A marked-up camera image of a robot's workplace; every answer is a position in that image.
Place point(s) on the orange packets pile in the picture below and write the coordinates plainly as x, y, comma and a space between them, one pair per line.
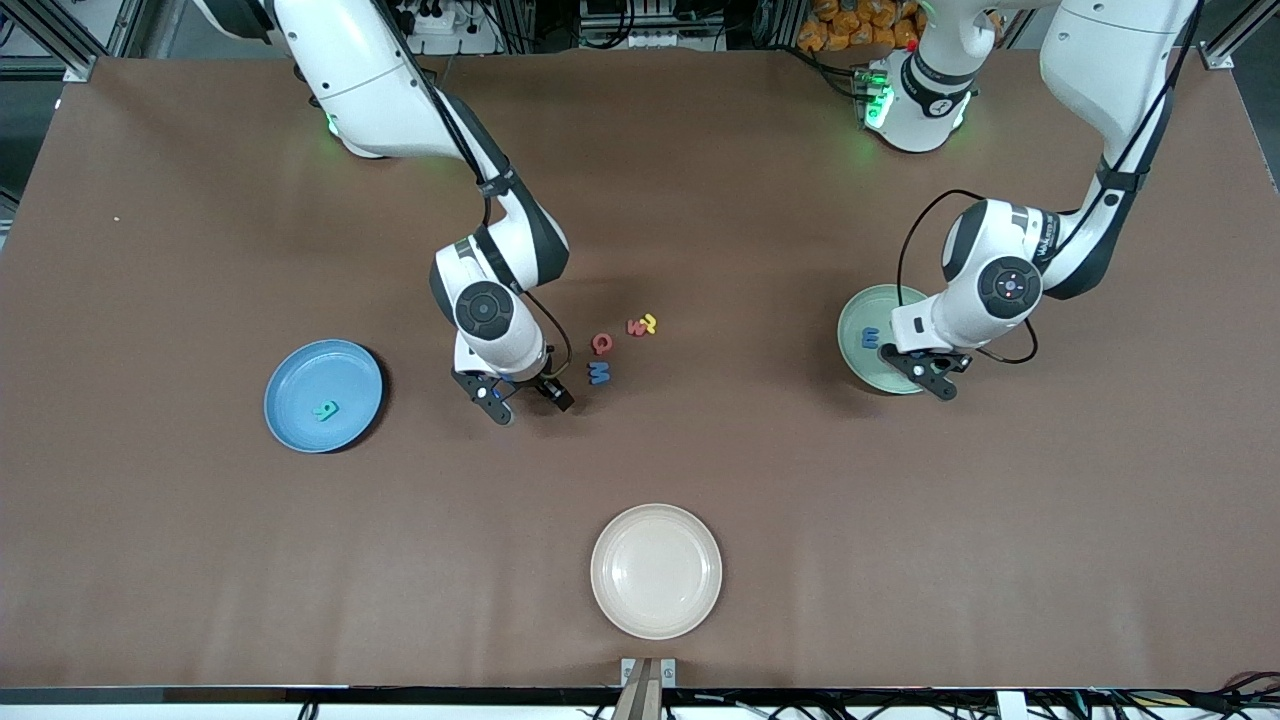
840, 30

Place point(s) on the green plate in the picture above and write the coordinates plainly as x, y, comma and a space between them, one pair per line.
860, 305

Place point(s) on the blue foam letter E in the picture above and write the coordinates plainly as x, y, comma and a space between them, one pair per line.
870, 338

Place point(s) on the cream plate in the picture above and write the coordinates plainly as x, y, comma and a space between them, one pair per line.
655, 570

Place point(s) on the black table edge rail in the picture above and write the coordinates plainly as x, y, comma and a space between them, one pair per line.
150, 693

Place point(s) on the teal foam letter R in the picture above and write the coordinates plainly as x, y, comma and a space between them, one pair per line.
327, 410

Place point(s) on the aluminium frame profile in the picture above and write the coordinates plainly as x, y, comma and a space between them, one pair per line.
1225, 50
70, 55

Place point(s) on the red foam letter Q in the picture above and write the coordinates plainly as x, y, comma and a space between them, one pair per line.
593, 344

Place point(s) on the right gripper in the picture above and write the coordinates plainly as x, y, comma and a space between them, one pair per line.
551, 389

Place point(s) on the wooden post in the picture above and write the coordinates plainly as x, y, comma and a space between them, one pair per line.
640, 700

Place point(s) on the blue plate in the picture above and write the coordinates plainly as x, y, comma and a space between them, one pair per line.
300, 380

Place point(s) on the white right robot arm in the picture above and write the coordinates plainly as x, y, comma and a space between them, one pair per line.
370, 90

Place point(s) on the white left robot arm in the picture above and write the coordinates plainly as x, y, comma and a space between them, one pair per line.
1110, 60

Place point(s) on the blue foam letter W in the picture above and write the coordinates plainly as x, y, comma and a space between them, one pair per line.
599, 369

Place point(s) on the grey metal bracket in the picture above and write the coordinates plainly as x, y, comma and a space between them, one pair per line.
628, 668

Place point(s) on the white power strip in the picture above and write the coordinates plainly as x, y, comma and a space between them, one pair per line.
660, 40
470, 42

